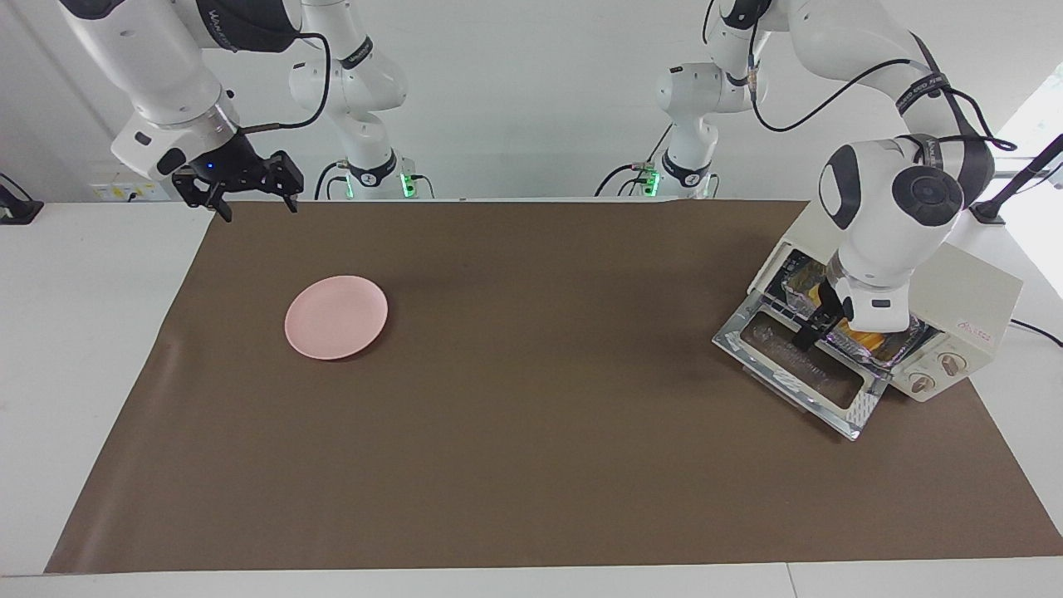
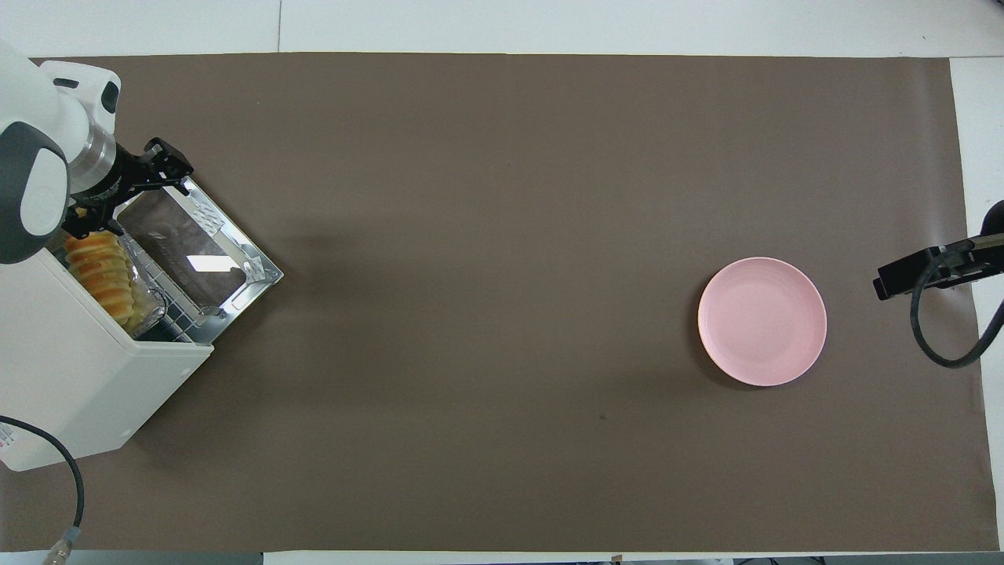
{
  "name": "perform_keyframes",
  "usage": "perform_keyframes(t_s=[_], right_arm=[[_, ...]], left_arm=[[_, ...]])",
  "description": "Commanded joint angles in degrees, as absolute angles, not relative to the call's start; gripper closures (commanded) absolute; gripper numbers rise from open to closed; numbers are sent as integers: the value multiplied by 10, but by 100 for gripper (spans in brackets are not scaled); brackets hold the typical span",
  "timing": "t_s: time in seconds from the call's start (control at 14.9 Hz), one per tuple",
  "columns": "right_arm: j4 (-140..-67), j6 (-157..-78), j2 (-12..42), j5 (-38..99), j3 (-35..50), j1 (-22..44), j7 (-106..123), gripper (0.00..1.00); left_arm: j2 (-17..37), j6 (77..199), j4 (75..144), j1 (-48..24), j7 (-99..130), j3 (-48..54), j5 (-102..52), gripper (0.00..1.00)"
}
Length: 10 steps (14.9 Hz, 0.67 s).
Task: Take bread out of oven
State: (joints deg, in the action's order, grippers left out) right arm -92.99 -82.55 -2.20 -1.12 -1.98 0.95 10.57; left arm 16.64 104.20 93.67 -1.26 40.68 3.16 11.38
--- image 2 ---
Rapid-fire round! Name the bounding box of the aluminium foil tray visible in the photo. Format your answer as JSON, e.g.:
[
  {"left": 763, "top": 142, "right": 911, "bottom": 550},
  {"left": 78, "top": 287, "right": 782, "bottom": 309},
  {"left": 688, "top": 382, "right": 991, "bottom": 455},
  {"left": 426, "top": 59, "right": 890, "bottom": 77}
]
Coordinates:
[{"left": 47, "top": 231, "right": 170, "bottom": 338}]

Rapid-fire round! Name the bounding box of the black oven power cable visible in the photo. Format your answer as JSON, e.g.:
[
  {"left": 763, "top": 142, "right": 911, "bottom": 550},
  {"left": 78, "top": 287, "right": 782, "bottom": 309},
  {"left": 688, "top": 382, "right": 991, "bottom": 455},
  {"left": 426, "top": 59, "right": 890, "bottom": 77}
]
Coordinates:
[{"left": 0, "top": 415, "right": 85, "bottom": 565}]

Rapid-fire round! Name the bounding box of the pink round plate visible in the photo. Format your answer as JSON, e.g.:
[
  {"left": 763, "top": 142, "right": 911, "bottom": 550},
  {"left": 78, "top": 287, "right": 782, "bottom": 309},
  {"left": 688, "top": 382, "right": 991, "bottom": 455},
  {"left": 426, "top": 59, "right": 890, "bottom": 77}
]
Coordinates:
[{"left": 697, "top": 257, "right": 828, "bottom": 387}]

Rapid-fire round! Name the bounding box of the brown table mat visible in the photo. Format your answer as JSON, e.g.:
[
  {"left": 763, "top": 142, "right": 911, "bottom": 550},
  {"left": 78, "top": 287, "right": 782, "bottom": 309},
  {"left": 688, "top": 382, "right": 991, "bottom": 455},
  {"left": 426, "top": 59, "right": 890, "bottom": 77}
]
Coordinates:
[{"left": 0, "top": 53, "right": 999, "bottom": 552}]

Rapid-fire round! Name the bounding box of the metal oven wire rack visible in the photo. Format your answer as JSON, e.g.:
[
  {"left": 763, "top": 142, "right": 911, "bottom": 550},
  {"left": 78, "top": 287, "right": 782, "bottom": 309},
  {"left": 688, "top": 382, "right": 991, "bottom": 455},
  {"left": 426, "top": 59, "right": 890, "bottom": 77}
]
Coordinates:
[{"left": 137, "top": 259, "right": 206, "bottom": 346}]

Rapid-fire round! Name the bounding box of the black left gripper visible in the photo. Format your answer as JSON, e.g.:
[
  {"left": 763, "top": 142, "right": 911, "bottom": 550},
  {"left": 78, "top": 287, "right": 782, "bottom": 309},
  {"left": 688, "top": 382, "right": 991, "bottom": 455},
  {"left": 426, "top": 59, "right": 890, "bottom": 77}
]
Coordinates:
[{"left": 61, "top": 137, "right": 195, "bottom": 241}]

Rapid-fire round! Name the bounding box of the cream toaster oven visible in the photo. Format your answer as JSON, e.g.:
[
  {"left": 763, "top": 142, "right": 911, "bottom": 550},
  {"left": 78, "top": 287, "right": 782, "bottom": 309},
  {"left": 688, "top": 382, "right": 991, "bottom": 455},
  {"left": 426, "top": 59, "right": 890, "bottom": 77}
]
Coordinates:
[{"left": 0, "top": 235, "right": 214, "bottom": 472}]

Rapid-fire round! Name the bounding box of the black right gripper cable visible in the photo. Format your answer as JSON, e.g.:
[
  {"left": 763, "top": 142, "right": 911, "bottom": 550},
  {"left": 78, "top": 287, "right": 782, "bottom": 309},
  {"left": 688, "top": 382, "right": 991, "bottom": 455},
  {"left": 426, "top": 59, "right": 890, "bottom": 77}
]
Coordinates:
[{"left": 909, "top": 250, "right": 1004, "bottom": 369}]

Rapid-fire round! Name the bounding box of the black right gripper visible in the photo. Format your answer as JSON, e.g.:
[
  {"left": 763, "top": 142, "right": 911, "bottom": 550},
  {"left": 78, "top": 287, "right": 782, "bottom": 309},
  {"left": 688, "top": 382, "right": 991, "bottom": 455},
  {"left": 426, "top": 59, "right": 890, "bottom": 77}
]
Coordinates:
[{"left": 873, "top": 233, "right": 1004, "bottom": 303}]

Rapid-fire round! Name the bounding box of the glass oven door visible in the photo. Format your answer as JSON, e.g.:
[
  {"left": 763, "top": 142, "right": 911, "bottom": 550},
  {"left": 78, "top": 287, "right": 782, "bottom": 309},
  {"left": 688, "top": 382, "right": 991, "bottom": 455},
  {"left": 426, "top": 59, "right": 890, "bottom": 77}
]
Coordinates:
[{"left": 116, "top": 177, "right": 284, "bottom": 346}]

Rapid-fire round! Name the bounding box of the sliced golden bread loaf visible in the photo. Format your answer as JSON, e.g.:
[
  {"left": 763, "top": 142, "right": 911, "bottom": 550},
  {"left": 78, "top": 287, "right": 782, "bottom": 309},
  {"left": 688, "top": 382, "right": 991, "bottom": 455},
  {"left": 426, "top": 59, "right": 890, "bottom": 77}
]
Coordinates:
[{"left": 64, "top": 232, "right": 147, "bottom": 327}]

